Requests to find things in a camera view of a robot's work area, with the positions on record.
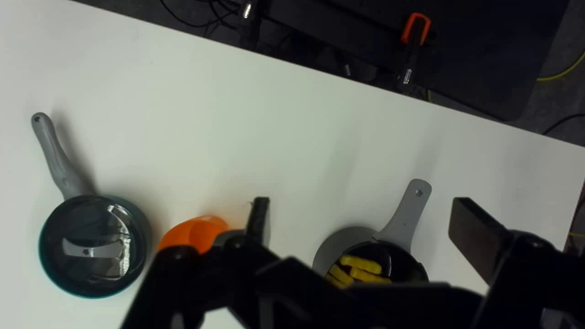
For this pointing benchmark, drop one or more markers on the yellow toy fry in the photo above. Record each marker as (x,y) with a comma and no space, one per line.
(339,278)
(371,276)
(360,263)

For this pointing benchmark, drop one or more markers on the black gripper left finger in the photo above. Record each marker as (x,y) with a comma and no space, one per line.
(194,285)

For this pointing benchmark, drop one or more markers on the orange plastic cup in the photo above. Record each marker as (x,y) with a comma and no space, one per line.
(194,234)

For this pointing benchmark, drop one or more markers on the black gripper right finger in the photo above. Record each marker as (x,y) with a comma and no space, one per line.
(530,280)

